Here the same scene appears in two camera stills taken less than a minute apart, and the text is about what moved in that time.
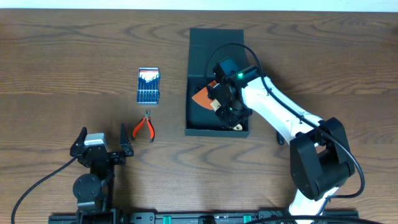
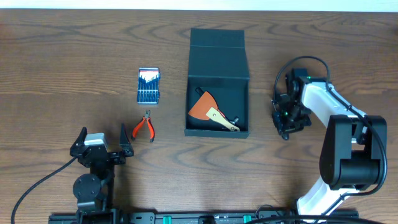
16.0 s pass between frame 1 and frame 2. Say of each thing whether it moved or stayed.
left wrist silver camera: stayed
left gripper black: stayed
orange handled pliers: stayed
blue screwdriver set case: stayed
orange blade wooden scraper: moved
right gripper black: moved
